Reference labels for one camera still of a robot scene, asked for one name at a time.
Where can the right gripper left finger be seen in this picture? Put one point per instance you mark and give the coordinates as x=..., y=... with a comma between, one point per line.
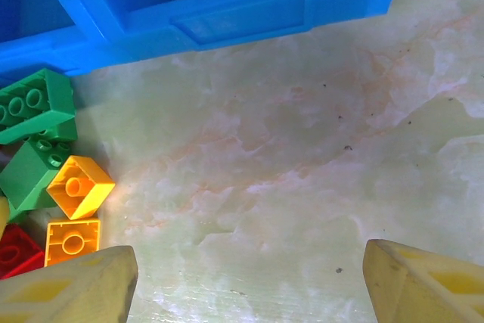
x=72, y=292

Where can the blue three-compartment bin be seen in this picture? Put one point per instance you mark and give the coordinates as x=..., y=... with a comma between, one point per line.
x=227, y=13

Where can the long green lego brick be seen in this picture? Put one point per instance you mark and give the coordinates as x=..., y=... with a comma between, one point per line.
x=34, y=105

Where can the square green lego brick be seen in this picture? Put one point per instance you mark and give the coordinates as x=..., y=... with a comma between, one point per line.
x=26, y=175

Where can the square yellow lego brick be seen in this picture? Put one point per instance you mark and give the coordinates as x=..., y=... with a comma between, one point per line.
x=72, y=241
x=81, y=187

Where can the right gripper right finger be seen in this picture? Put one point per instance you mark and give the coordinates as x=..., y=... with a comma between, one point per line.
x=423, y=289

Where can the red lego brick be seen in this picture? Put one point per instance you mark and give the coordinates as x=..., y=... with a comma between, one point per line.
x=17, y=251

